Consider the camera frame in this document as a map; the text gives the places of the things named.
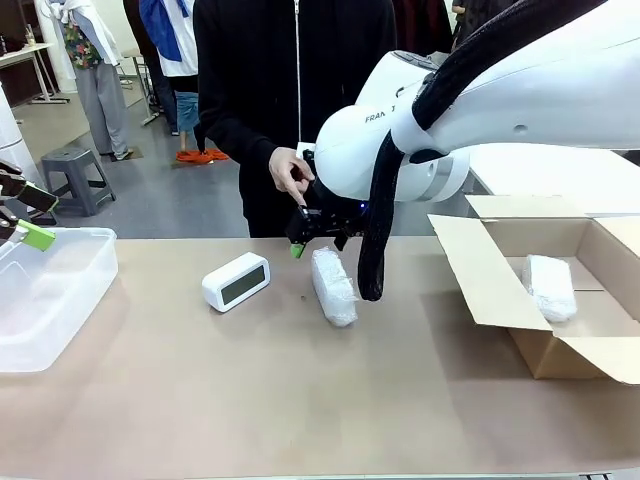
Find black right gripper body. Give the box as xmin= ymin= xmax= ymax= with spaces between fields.
xmin=283 ymin=178 xmax=372 ymax=247

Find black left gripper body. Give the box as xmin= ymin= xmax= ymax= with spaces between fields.
xmin=0 ymin=158 xmax=25 ymax=245

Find narrow bubble-wrapped clock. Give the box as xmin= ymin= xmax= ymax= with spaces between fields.
xmin=310 ymin=245 xmax=361 ymax=329

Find unwrapped white digital clock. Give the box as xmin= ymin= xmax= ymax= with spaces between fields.
xmin=201 ymin=252 xmax=272 ymax=314

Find wide bubble-wrapped clock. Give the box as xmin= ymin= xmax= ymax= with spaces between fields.
xmin=520 ymin=253 xmax=579 ymax=324

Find person's right forearm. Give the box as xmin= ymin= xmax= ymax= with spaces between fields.
xmin=197 ymin=112 xmax=282 ymax=175

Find person's right hand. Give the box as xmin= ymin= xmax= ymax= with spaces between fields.
xmin=268 ymin=145 xmax=318 ymax=208

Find grey plastic stool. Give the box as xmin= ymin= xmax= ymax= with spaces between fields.
xmin=39 ymin=146 xmax=118 ymax=218

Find clear plastic bin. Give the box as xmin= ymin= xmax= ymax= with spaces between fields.
xmin=0 ymin=226 xmax=120 ymax=374

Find white background table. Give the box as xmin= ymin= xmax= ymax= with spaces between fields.
xmin=0 ymin=41 xmax=72 ymax=106

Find person in black hoodie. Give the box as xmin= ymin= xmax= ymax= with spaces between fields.
xmin=191 ymin=0 xmax=400 ymax=239

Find orange shoes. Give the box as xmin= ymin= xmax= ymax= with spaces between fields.
xmin=175 ymin=148 xmax=230 ymax=164

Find mannequin with floral shirt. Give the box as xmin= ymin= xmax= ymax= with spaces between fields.
xmin=40 ymin=0 xmax=135 ymax=162

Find brown cardboard box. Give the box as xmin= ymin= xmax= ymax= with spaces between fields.
xmin=425 ymin=193 xmax=640 ymax=386

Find small wooden background desk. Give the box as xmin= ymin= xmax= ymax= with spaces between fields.
xmin=120 ymin=47 xmax=162 ymax=127

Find blue denim garment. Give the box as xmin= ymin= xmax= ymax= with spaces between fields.
xmin=173 ymin=89 xmax=202 ymax=137

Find white and blue garment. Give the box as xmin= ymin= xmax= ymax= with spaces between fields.
xmin=138 ymin=0 xmax=200 ymax=79

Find black braided cable sleeve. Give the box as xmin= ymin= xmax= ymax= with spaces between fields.
xmin=356 ymin=0 xmax=610 ymax=303

